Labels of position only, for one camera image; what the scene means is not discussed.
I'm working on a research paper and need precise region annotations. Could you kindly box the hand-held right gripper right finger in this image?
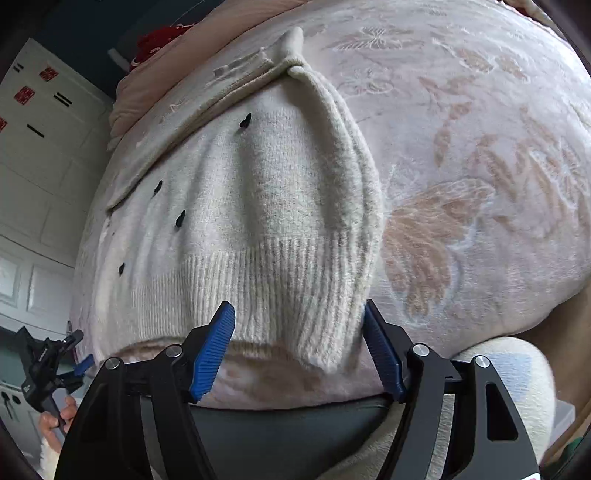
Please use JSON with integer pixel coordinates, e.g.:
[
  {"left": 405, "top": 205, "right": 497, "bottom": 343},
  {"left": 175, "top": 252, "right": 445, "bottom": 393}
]
[{"left": 364, "top": 300, "right": 542, "bottom": 480}]

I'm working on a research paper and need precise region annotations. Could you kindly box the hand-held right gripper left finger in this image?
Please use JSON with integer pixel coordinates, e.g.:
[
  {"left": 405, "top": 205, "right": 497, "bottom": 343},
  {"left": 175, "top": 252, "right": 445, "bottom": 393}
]
[{"left": 54, "top": 301, "right": 236, "bottom": 480}]

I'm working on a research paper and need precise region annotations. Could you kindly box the cream knit cardigan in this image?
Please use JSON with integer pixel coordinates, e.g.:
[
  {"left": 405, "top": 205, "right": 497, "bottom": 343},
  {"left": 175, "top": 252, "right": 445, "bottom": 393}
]
[{"left": 105, "top": 25, "right": 385, "bottom": 376}]

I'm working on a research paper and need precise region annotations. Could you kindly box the person's left forearm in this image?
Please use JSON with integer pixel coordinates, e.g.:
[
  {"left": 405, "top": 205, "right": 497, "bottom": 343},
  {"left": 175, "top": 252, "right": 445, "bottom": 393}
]
[{"left": 37, "top": 438, "right": 62, "bottom": 480}]

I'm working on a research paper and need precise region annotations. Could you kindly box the person's left hand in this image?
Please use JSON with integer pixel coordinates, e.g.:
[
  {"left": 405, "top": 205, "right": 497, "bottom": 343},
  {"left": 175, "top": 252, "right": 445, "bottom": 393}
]
[{"left": 39, "top": 396, "right": 79, "bottom": 456}]

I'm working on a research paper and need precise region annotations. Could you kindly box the dark grey bed edge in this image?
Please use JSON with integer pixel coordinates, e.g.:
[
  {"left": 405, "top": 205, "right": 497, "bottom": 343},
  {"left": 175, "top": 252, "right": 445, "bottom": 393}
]
[{"left": 187, "top": 396, "right": 394, "bottom": 480}]

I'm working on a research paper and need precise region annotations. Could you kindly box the white panelled wardrobe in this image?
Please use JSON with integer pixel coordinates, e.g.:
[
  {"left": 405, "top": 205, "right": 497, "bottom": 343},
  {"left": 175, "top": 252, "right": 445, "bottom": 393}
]
[{"left": 0, "top": 38, "right": 116, "bottom": 444}]

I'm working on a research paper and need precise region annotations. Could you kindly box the pink floral blanket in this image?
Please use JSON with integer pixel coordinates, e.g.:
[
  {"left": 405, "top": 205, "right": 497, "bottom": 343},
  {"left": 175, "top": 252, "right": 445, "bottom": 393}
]
[{"left": 69, "top": 0, "right": 591, "bottom": 412}]

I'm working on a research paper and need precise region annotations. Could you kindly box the peach quilt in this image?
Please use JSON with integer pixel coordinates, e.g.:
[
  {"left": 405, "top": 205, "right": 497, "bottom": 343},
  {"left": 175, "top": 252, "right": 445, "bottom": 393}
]
[{"left": 107, "top": 23, "right": 259, "bottom": 153}]

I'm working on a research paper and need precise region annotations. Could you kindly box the red cloth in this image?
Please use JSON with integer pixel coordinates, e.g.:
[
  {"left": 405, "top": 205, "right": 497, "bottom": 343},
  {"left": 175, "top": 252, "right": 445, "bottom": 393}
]
[{"left": 129, "top": 25, "right": 200, "bottom": 71}]

